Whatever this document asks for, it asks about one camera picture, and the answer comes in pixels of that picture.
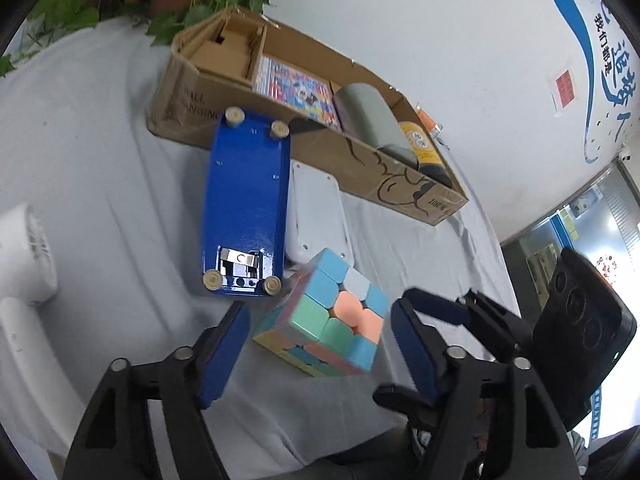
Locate pastel rubik cube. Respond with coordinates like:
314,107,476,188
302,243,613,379
253,248,390,377

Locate blue stapler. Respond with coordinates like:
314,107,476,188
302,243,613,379
201,106,291,296

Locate white handheld fan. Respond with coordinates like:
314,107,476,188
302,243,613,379
1,203,85,456

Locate yellow black can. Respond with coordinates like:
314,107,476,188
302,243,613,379
399,122,452,188

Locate white flat device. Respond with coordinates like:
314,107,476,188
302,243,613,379
284,159,355,266

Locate orange clear small jar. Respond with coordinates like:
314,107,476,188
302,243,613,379
416,104,442,139

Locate grey cylinder speaker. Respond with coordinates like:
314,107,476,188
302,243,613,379
334,82,418,169

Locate brown cardboard box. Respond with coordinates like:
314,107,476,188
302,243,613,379
146,6,469,226

